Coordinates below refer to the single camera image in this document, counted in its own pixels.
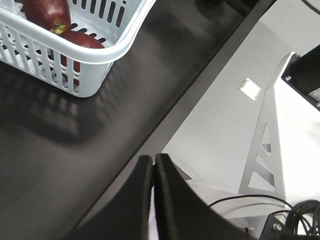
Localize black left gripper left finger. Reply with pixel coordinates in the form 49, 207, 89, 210
64, 155, 153, 240

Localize red apple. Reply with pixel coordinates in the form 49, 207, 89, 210
17, 0, 71, 35
59, 30, 105, 87

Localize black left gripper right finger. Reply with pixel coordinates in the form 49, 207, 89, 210
154, 153, 251, 240

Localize light blue plastic basket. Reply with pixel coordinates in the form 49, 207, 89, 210
0, 0, 157, 98

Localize silver floor outlet plate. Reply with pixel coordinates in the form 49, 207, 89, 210
239, 77, 261, 101

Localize black wooden produce stand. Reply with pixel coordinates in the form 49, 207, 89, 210
0, 0, 272, 240

